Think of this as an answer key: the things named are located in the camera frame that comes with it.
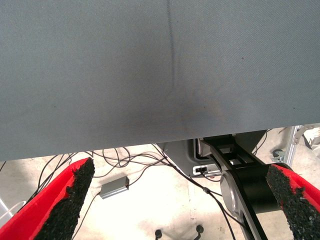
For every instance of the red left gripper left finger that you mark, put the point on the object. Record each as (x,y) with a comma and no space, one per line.
(37,215)

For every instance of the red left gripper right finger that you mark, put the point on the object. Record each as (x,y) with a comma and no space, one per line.
(300,205)

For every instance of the small grey floor box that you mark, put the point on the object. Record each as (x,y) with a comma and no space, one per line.
(113,188)

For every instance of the black chair base feet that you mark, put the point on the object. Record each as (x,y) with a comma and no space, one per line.
(200,228)

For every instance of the grey machine base housing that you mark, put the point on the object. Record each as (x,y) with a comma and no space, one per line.
(175,155)

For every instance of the dark grey table cloth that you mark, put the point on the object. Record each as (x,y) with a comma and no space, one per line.
(100,75)

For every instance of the aluminium profile post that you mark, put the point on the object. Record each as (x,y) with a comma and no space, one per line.
(291,145)

